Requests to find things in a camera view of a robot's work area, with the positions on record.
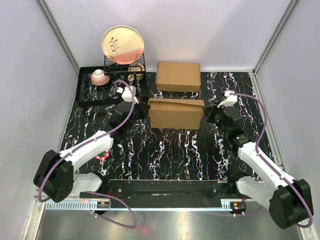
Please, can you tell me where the black wire plate rack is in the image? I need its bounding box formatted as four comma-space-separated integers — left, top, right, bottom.
103, 53, 146, 76

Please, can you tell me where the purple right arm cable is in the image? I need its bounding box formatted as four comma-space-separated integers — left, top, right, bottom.
224, 91, 315, 229

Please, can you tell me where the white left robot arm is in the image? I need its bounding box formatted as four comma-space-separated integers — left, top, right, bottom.
33, 101, 150, 203

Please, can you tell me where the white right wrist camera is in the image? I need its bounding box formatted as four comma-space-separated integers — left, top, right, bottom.
217, 90, 238, 108

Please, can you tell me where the pink flower coaster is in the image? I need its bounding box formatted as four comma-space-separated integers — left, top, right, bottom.
95, 150, 110, 162

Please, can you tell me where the pink ceramic bowl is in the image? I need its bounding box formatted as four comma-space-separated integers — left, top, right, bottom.
90, 69, 110, 86

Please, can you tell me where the beige cup in rack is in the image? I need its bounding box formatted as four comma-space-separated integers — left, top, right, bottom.
127, 62, 146, 83

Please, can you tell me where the black wire tray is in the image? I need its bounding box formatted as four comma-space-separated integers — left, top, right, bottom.
75, 66, 148, 107

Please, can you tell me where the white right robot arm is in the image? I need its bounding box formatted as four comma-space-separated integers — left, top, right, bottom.
204, 104, 314, 229

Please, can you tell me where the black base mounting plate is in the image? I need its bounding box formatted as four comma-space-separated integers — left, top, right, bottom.
79, 179, 251, 210

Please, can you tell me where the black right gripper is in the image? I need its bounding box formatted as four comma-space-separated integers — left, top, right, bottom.
203, 101, 229, 136

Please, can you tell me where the closed brown cardboard box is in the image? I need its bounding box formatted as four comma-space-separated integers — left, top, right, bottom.
156, 61, 201, 93

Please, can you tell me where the beige and pink plate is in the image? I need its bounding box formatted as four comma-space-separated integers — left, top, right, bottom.
101, 25, 145, 65

